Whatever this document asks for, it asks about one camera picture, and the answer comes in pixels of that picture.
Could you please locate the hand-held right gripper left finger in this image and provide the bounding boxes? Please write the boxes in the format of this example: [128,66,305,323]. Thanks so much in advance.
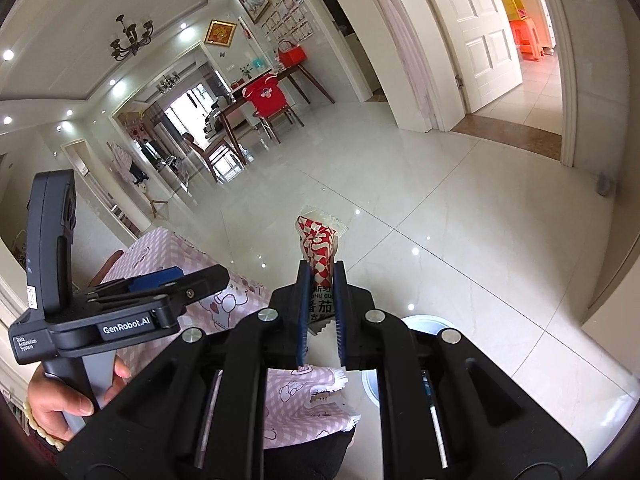
[57,260,313,480]

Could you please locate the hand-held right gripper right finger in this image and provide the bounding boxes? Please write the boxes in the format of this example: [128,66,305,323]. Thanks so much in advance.
[332,260,586,480]

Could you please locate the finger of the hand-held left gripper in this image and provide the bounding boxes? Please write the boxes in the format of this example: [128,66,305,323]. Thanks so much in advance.
[94,266,231,309]
[87,267,184,295]

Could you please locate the red checkered sauce packet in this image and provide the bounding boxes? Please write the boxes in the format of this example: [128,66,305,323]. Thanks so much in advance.
[295,205,349,336]

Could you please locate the person's left hand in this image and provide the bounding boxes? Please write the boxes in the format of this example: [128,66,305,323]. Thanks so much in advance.
[27,356,132,443]

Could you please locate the pink printed tablecloth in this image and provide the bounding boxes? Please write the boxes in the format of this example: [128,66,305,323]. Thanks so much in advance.
[97,227,362,451]

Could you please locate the pink hanging garment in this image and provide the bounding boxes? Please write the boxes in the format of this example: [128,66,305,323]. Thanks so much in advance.
[110,142,137,182]

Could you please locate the wooden chair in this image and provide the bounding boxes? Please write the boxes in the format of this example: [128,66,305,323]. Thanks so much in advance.
[180,132,247,184]

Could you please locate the person's dark pants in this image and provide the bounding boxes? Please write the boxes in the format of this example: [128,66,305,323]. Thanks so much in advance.
[262,430,356,480]

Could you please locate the wooden dining table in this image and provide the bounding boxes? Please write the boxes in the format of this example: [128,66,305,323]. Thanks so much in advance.
[217,65,336,182]

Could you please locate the chair with red cover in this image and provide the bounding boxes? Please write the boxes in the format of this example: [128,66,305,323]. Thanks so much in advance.
[242,75,304,144]

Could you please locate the red bag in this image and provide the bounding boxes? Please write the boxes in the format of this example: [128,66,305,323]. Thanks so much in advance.
[276,40,307,68]

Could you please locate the gold framed picture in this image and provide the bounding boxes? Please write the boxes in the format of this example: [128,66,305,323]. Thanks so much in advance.
[204,19,237,49]

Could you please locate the pink curtain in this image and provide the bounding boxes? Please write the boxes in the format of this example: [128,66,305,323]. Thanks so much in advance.
[367,0,442,122]

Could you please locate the white panel door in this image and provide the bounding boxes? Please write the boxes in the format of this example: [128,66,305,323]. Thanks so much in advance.
[440,0,524,114]

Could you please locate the orange plastic stool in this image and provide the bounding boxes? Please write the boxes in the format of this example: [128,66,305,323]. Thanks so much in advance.
[509,15,544,63]

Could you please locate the white dresser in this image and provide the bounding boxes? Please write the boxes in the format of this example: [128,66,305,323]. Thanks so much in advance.
[517,0,557,52]

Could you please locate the bead bracelet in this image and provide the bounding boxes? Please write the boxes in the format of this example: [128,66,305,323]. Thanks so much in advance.
[22,400,68,452]

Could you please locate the row of wall certificates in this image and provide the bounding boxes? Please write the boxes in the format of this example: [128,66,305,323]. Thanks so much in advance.
[262,0,314,43]

